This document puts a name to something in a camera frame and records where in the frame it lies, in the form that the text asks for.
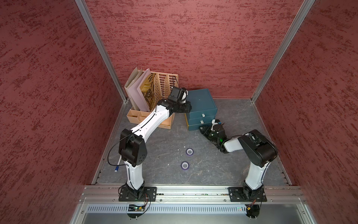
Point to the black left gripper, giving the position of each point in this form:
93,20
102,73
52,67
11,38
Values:
187,109

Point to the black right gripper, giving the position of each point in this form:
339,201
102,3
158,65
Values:
205,130

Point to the teal drawer cabinet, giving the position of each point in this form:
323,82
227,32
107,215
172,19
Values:
203,109

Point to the purple tape roll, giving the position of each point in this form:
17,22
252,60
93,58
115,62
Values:
189,152
185,165

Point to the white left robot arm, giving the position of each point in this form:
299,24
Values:
132,145

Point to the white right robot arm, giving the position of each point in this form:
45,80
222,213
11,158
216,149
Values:
258,148

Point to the beige plastic desk organizer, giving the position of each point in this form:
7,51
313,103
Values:
163,84

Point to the yellow patterned book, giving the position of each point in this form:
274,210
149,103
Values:
147,92

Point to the grey-beige folder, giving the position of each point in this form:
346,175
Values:
135,75

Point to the blue white marker pen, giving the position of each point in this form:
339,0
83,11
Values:
118,164

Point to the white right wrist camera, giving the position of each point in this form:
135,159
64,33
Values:
215,122

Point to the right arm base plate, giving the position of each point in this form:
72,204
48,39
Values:
247,195

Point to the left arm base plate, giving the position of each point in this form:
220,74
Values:
137,193

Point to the aluminium front rail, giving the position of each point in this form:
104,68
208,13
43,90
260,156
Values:
190,204

